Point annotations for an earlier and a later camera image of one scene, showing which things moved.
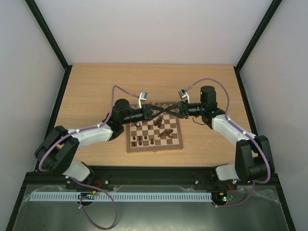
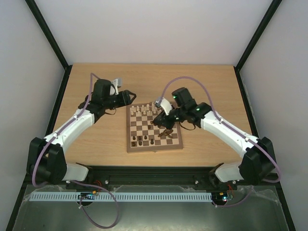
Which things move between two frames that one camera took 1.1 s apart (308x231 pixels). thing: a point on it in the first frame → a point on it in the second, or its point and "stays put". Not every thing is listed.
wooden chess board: x=161 y=133 stays put
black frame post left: x=53 y=43 stays put
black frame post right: x=253 y=42 stays put
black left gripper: x=147 y=111 → x=125 y=99
